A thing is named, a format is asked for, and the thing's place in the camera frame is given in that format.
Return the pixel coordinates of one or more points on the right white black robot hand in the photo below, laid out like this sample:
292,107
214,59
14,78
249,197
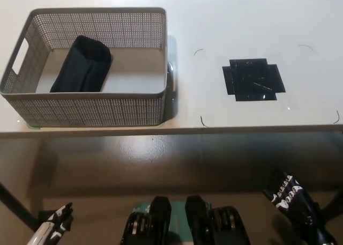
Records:
292,196

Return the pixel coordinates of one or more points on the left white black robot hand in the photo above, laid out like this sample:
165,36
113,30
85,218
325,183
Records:
51,229

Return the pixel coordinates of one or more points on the green tape strip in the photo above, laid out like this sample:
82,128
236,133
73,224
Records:
34,126

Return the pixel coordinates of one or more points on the grey perforated plastic basket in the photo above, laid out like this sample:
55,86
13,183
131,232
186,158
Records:
80,108

